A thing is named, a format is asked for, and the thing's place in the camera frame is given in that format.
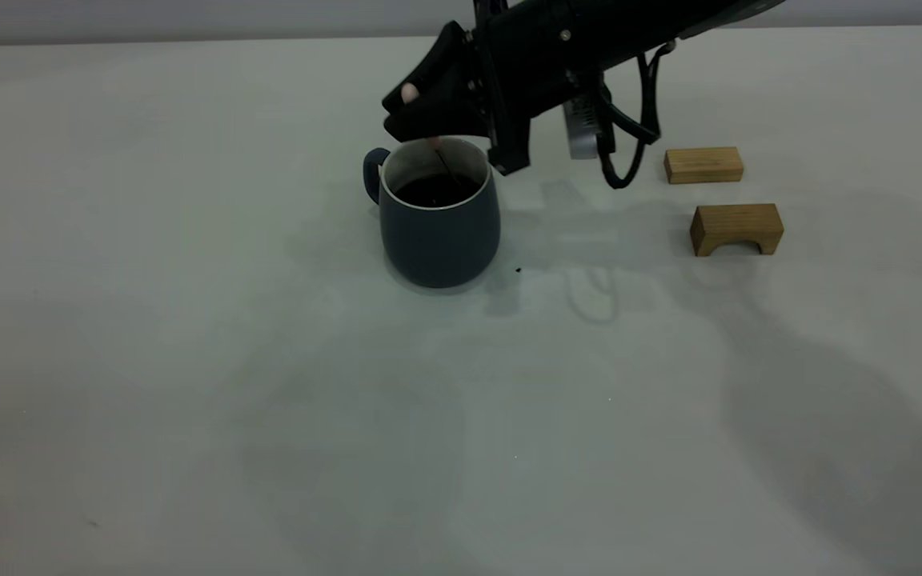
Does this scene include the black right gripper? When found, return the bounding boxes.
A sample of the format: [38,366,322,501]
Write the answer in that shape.
[383,0,591,177]

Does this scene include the pink handled grey spoon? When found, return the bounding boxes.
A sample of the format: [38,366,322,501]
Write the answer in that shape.
[400,83,463,186]

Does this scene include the dark grey ceramic mug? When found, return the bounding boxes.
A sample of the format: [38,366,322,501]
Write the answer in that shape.
[362,138,503,290]

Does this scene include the dark coffee liquid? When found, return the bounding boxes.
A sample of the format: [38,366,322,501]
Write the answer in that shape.
[394,173,481,211]

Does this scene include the flat rectangular wooden block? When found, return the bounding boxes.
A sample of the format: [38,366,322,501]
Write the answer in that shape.
[663,146,745,186]

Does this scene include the arched wooden block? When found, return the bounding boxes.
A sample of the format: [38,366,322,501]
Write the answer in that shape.
[690,203,785,258]

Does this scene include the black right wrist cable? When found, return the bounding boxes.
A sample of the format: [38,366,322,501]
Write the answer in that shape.
[595,42,663,191]

